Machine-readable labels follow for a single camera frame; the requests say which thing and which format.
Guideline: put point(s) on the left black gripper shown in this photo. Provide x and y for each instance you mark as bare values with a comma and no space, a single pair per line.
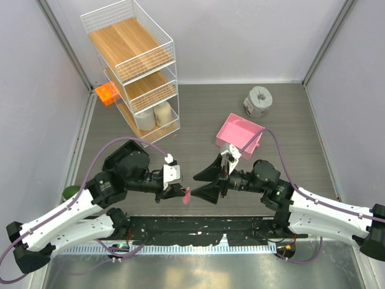
172,189

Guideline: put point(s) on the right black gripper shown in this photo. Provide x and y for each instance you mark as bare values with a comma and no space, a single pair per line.
210,192

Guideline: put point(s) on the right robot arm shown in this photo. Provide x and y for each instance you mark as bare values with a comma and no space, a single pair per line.
297,210

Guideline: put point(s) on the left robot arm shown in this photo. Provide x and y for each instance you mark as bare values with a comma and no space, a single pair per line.
89,214

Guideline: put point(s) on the pink plastic box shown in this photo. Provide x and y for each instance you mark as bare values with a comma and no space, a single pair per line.
237,131

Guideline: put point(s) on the white toilet paper roll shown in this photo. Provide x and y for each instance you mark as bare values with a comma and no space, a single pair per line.
145,120

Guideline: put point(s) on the cream lotion bottle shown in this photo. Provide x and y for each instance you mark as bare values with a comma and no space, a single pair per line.
163,113

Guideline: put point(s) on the grey wrapped paper roll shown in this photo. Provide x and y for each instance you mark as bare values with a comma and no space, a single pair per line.
258,102

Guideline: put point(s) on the green lime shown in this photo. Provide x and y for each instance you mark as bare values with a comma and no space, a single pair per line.
70,191

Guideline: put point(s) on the orange plastic crate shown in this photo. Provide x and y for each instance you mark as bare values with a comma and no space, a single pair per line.
108,93

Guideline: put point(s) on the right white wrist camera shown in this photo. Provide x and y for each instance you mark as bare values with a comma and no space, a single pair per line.
230,156

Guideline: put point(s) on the white slotted cable duct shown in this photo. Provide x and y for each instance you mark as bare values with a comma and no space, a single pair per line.
221,248

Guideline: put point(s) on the white wire shelf rack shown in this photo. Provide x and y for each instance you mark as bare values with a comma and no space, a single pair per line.
139,57

